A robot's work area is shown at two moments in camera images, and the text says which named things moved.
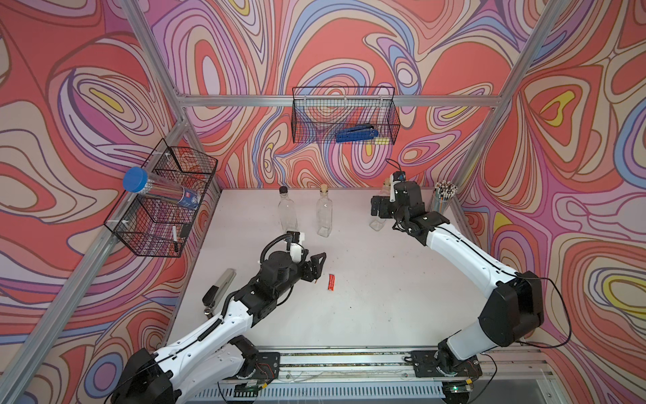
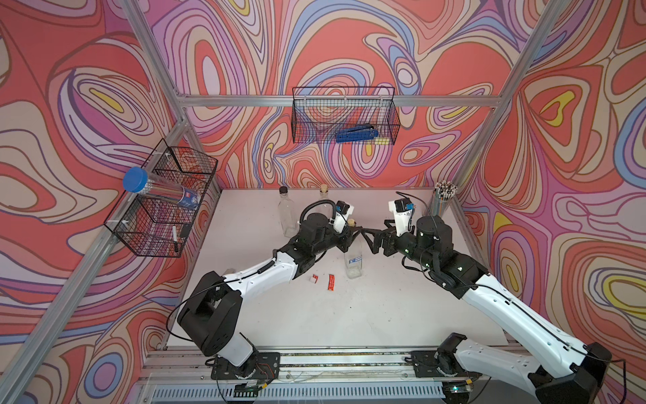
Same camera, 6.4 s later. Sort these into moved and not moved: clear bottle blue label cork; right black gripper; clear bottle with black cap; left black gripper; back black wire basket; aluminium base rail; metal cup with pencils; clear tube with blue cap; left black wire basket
Moved: right black gripper; clear bottle blue label cork; left black gripper
Not moved: clear tube with blue cap; metal cup with pencils; aluminium base rail; back black wire basket; left black wire basket; clear bottle with black cap
